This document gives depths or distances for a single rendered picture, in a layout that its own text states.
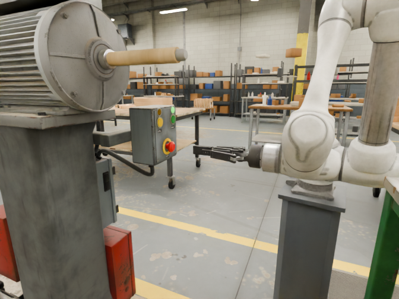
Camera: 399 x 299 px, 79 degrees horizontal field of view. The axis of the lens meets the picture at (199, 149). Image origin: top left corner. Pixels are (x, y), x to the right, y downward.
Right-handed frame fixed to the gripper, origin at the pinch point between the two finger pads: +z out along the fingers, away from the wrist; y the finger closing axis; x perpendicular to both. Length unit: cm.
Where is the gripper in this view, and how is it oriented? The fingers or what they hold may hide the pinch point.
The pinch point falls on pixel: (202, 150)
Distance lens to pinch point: 83.5
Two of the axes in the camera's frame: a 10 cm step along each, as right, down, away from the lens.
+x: 0.0, -9.7, -2.5
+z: -9.2, -1.0, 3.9
